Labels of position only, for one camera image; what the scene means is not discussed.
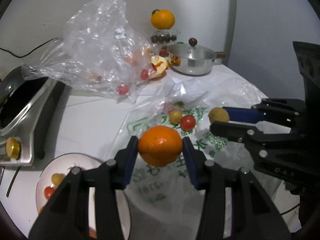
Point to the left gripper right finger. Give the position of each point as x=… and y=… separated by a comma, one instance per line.
x=205, y=174

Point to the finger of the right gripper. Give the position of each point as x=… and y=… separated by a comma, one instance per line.
x=260, y=113
x=250, y=134

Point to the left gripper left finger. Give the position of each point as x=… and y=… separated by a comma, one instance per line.
x=115, y=174

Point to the yellow longan fruit four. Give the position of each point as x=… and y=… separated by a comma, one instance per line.
x=218, y=114

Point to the mandarin orange three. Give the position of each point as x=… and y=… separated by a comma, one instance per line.
x=160, y=145

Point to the red cherry tomato three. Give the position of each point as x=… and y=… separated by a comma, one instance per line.
x=187, y=123

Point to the yellow longan fruit three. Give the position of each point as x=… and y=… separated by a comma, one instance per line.
x=175, y=117

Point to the red cherry tomato one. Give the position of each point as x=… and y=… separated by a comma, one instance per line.
x=48, y=192

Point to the mandarin orange one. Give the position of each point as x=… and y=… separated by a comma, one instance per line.
x=40, y=209

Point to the yellow longan fruit two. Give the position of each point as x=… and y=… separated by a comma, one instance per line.
x=57, y=179

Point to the white round plate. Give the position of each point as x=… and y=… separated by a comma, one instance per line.
x=63, y=165

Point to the tomato in clear bag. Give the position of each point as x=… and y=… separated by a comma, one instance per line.
x=123, y=89

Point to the small steel lidded pot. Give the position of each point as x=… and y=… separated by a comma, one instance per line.
x=191, y=58

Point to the black chopstick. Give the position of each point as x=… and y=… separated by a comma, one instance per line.
x=12, y=181

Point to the orange peel pile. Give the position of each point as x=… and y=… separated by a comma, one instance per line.
x=160, y=64

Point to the steel induction cooker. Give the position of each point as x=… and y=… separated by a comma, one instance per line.
x=25, y=121

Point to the clear crumpled plastic bag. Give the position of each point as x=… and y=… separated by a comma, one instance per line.
x=98, y=52

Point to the clear box of chestnuts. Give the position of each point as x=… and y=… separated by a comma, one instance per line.
x=164, y=36

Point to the large orange on box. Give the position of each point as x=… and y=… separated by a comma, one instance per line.
x=162, y=19

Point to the black wok wooden handle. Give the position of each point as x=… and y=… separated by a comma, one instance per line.
x=11, y=83

